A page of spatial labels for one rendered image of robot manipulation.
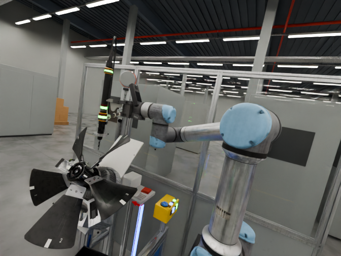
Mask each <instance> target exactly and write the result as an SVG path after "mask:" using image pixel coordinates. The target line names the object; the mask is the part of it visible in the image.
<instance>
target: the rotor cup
mask: <svg viewBox="0 0 341 256"><path fill-rule="evenodd" d="M76 170H78V172H77V173H75V171H76ZM84 175H86V176H87V177H85V176H84ZM93 176H99V177H100V171H99V170H98V169H97V168H92V169H91V167H90V166H88V165H87V164H86V163H84V162H77V163H75V164H74V165H72V166H71V167H70V169H69V170H68V172H67V175H66V177H67V179H68V181H70V182H74V183H76V185H79V186H82V187H85V188H86V190H90V186H89V185H88V184H86V183H84V182H83V181H84V180H85V179H87V178H90V177H93Z"/></svg>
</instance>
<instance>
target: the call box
mask: <svg viewBox="0 0 341 256"><path fill-rule="evenodd" d="M174 198H175V197H172V196H170V195H168V194H166V195H165V196H164V197H163V198H162V199H161V200H159V201H158V202H157V203H156V204H155V209H154V214H153V217H155V218H156V219H158V220H160V221H162V222H164V223H167V222H168V221H169V220H170V219H171V218H172V216H173V215H174V214H175V213H176V211H177V209H176V210H175V211H174V212H173V213H172V214H171V216H170V211H171V210H172V209H173V208H174V207H175V206H176V205H177V203H178V202H179V199H177V200H176V201H175V202H174V203H173V204H172V205H170V202H171V201H172V200H173V199H174ZM163 201H165V202H167V203H168V205H170V206H171V207H170V208H168V207H167V206H162V204H161V203H162V202H163Z"/></svg>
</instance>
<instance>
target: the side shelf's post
mask: <svg viewBox="0 0 341 256"><path fill-rule="evenodd" d="M132 209H133V203H132V202H131V201H128V204H127V210H126V217H125V223H124V229H123V235H122V241H121V247H120V254H119V256H125V252H126V246H127V239H128V233H129V227H130V221H131V215H132Z"/></svg>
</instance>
